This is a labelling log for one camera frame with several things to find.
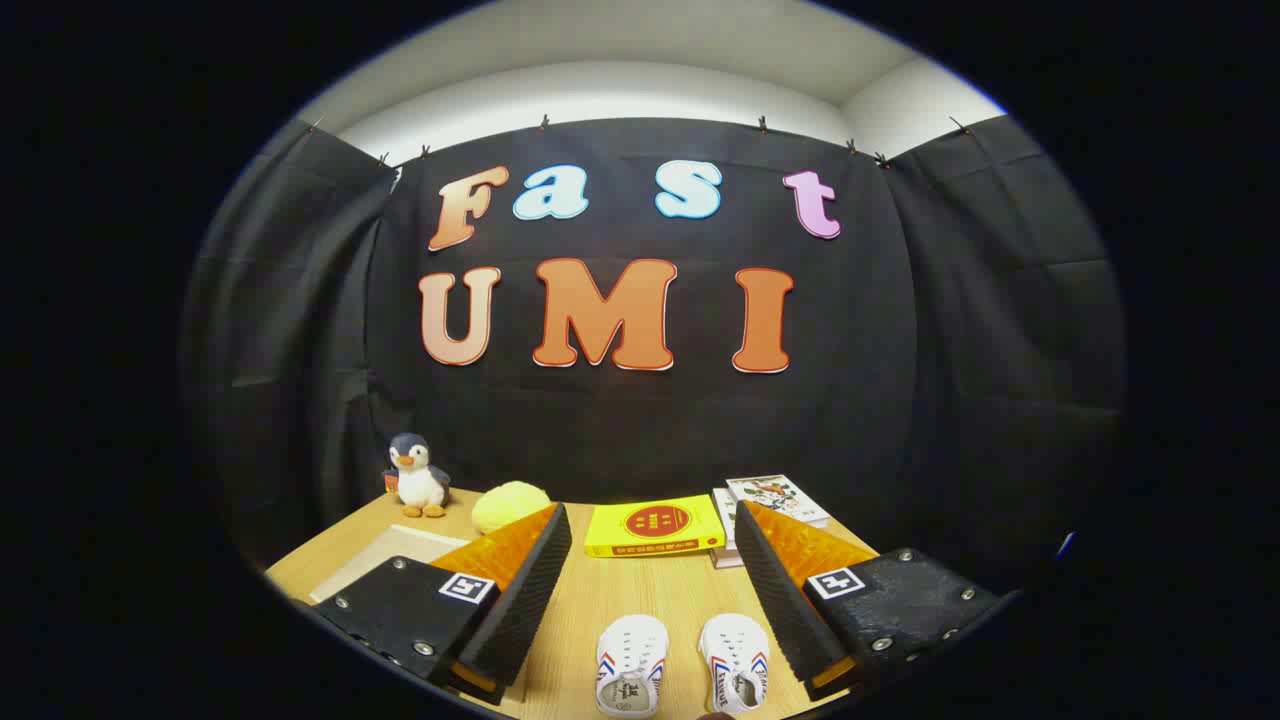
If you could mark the white paperback book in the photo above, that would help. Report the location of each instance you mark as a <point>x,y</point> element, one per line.
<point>726,557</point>
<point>724,510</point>
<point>778,498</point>

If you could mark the penguin plush toy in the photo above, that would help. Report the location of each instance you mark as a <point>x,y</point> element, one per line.
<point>420,485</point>

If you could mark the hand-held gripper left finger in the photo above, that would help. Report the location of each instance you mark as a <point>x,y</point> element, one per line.
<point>530,590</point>

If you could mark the row of black cloth clips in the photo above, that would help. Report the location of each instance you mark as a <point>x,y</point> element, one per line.
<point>544,124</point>

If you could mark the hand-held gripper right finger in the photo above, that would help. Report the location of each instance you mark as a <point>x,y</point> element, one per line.
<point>775,590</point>

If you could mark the yellow book red circle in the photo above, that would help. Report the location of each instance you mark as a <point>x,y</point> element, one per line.
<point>655,525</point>

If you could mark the yellow round plush toy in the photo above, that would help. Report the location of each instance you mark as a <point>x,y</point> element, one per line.
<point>508,507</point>

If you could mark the white canvas shoe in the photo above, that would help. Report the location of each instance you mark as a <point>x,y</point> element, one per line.
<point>735,645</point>
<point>632,650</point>

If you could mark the cream storage box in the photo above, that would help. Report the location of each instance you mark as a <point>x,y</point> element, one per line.
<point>385,560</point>

